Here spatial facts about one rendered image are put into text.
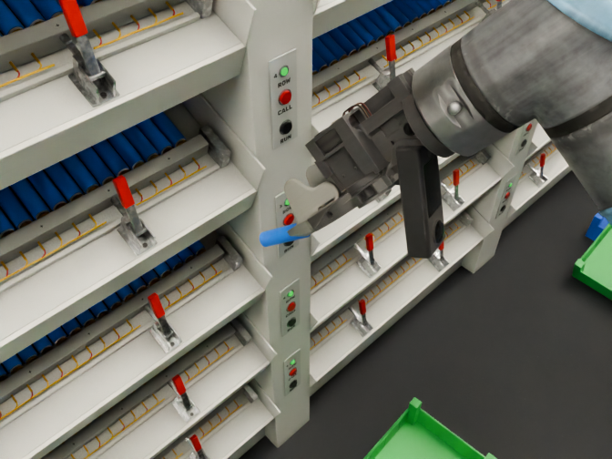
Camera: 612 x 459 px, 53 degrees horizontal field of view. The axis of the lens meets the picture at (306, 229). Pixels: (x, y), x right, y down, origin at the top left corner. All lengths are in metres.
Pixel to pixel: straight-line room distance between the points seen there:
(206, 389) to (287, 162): 0.44
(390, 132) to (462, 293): 1.11
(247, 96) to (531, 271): 1.21
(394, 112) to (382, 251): 0.70
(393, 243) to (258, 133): 0.59
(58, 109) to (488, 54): 0.37
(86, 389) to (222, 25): 0.49
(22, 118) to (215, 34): 0.21
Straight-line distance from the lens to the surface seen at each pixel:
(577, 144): 0.52
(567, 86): 0.50
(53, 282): 0.72
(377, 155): 0.58
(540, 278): 1.76
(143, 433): 1.05
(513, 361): 1.58
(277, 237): 0.69
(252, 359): 1.09
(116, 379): 0.87
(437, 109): 0.53
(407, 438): 1.42
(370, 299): 1.40
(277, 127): 0.75
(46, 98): 0.60
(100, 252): 0.73
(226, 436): 1.25
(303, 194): 0.63
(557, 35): 0.50
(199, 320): 0.90
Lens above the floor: 1.27
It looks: 46 degrees down
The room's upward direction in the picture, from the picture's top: straight up
